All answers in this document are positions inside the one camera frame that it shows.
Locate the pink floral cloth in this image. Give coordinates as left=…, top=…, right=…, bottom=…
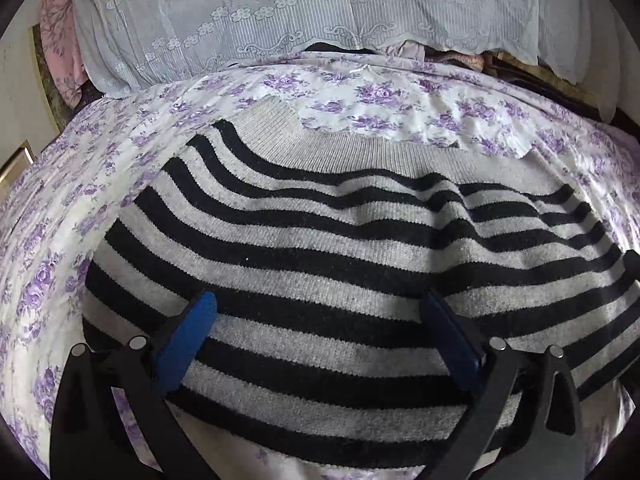
left=39, top=0, right=91, bottom=108

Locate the wooden frame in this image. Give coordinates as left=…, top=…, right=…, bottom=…
left=0, top=141, right=35, bottom=187

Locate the black grey striped sweater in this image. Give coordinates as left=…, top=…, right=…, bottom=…
left=82, top=96, right=640, bottom=476

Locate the white lace cover cloth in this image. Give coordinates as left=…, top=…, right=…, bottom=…
left=72, top=0, right=636, bottom=123

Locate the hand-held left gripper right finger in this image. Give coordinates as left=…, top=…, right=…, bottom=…
left=421, top=290, right=587, bottom=480

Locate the purple floral bedsheet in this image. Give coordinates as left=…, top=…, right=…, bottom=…
left=0, top=49, right=640, bottom=480

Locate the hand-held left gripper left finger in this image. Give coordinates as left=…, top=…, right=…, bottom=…
left=49, top=290, right=219, bottom=480

